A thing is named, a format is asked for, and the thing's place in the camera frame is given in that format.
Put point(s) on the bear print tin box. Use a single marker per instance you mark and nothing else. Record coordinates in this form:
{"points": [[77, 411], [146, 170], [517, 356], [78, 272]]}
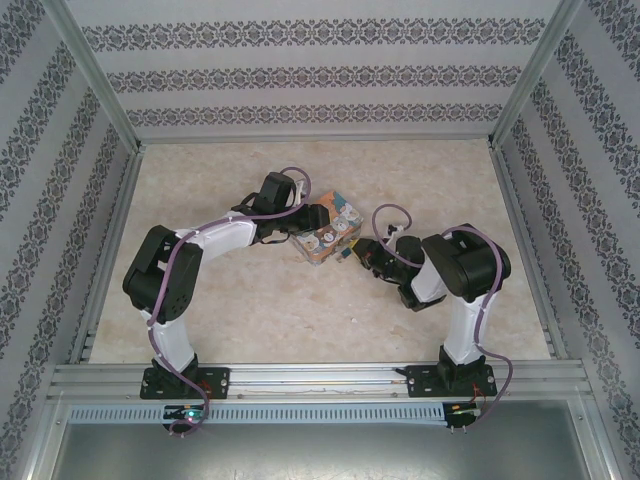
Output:
{"points": [[330, 225]]}

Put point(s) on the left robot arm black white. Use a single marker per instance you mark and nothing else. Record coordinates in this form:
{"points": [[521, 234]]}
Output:
{"points": [[165, 270]]}

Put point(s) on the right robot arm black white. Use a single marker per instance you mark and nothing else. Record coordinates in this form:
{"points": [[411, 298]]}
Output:
{"points": [[470, 265]]}

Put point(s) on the grey metal shelf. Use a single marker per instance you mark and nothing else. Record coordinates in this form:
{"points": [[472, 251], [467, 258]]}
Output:
{"points": [[320, 452]]}

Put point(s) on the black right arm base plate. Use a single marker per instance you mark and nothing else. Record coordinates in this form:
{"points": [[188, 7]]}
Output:
{"points": [[420, 380]]}

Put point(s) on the aluminium front rail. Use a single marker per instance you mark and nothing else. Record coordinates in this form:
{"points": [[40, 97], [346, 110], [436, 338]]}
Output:
{"points": [[320, 372]]}

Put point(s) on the aluminium side rail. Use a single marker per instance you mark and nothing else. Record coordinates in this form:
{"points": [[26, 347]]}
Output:
{"points": [[525, 200], [112, 225]]}

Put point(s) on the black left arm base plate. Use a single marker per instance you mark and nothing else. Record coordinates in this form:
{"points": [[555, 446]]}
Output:
{"points": [[220, 380]]}

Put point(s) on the aluminium frame post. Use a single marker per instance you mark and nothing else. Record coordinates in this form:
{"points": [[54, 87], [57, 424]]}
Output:
{"points": [[535, 75], [95, 75]]}

